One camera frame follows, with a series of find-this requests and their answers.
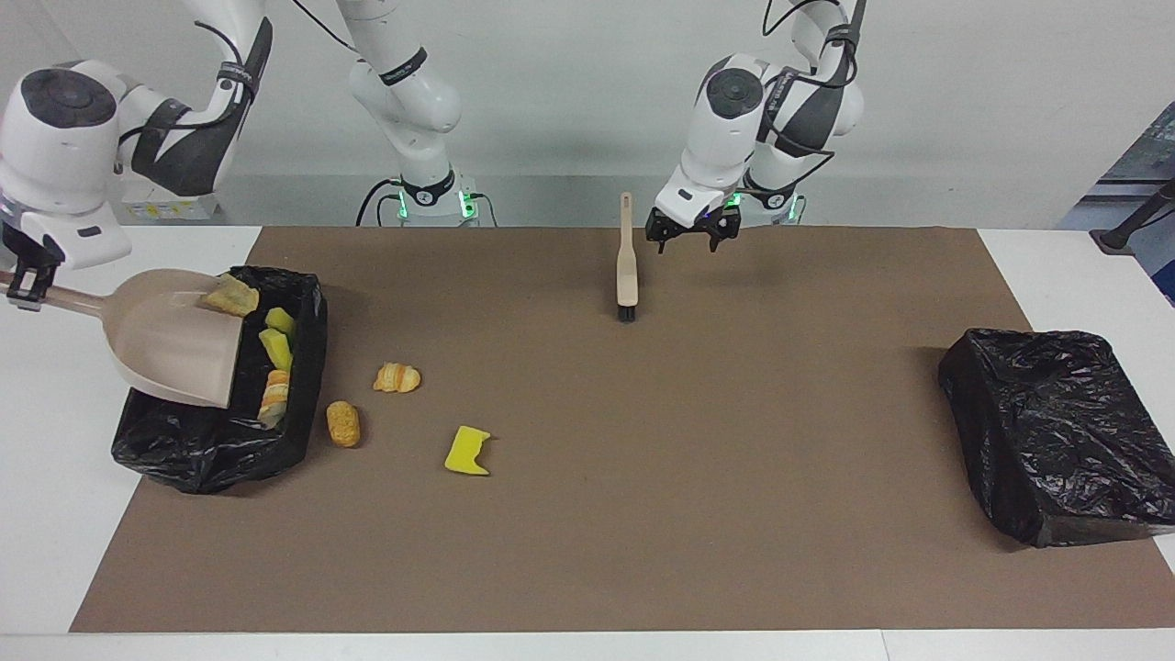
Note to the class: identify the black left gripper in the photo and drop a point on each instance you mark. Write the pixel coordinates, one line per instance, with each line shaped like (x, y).
(693, 220)

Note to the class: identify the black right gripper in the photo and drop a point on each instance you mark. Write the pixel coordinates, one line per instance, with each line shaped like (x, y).
(23, 250)

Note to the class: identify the beige hand brush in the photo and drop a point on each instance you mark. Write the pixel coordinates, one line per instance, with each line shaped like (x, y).
(628, 266)

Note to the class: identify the beige plastic dustpan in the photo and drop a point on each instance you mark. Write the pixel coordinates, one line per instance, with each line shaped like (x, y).
(174, 349)

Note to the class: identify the pale toy toast piece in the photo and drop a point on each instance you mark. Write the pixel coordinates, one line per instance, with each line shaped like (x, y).
(231, 296)

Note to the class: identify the small green yellow sponge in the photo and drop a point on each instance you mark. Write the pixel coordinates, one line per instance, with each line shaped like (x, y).
(280, 321)

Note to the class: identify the large green yellow sponge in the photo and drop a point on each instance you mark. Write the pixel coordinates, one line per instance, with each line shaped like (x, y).
(275, 351)

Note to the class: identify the striped toy croissant piece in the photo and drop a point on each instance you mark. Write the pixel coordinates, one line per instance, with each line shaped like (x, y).
(274, 399)

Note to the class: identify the plump toy croissant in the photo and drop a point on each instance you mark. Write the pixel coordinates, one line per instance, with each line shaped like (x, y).
(397, 377)

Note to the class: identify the oval golden toy bread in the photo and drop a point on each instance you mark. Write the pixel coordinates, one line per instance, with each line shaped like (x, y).
(343, 423)

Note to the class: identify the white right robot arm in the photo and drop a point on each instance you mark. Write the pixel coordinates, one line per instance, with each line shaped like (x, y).
(55, 156)

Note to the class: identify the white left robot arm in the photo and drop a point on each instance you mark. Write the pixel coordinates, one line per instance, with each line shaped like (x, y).
(725, 138)

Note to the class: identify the black bag lined bin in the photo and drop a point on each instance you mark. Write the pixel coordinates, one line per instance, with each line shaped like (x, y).
(202, 450)
(1056, 441)

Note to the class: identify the all yellow sponge piece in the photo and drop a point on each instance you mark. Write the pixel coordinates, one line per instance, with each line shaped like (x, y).
(466, 453)

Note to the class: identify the brown table mat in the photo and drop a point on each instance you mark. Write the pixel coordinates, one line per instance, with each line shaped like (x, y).
(587, 551)

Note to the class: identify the black stand leg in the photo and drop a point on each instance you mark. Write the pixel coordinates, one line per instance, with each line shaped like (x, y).
(1124, 234)

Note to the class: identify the blue background cabinet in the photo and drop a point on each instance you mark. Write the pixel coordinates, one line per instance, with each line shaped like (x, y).
(1147, 156)

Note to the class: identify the white wall outlet box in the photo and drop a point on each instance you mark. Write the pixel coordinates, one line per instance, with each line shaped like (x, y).
(174, 209)

